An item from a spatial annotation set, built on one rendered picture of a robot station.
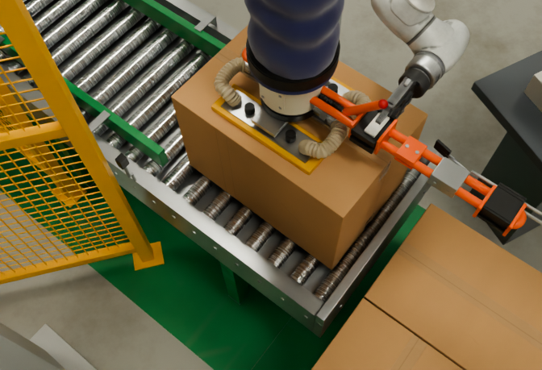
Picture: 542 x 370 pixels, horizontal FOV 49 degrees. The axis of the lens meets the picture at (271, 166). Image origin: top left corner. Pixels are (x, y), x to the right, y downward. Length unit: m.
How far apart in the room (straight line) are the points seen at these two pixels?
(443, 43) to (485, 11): 1.74
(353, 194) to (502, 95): 0.72
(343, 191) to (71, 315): 1.37
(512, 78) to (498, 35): 1.17
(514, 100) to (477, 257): 0.51
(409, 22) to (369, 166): 0.38
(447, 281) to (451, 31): 0.76
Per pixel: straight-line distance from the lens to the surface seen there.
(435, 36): 1.63
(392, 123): 1.48
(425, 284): 1.92
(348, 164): 1.59
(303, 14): 1.24
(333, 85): 1.66
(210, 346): 2.40
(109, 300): 2.52
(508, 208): 1.44
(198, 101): 1.70
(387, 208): 1.99
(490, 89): 2.07
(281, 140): 1.59
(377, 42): 3.10
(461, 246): 2.00
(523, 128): 2.01
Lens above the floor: 2.33
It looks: 61 degrees down
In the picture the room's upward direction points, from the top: 2 degrees counter-clockwise
